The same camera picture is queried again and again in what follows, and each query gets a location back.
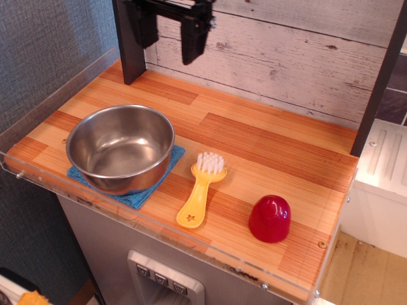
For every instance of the yellow object bottom left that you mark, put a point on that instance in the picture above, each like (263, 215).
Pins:
(33, 298)

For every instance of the blue folded cloth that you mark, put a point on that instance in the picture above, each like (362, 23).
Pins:
(134, 200)

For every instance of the grey toy fridge cabinet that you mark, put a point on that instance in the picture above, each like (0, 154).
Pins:
(105, 243)

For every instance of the dark vertical post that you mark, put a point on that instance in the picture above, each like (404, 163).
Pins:
(131, 53)
(388, 64)

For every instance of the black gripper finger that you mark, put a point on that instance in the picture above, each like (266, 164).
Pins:
(146, 27)
(194, 32)

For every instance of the dark right vertical post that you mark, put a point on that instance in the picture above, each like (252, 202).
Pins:
(388, 64)

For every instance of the red plastic cup upside down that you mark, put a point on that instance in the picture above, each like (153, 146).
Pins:
(270, 219)

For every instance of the yellow brush white bristles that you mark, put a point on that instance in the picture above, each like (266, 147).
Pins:
(208, 169)

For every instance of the clear acrylic guard rail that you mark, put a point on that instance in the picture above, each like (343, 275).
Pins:
(267, 151)

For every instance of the white toy sink unit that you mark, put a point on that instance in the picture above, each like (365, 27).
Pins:
(375, 208)

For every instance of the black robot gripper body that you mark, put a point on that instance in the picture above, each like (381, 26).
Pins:
(177, 12)

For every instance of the silver metal bowl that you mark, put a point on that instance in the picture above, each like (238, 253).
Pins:
(122, 149)

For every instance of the silver dispenser button panel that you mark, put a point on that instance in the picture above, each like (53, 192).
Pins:
(157, 283)

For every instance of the dark left vertical post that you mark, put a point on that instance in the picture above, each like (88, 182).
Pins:
(131, 53)

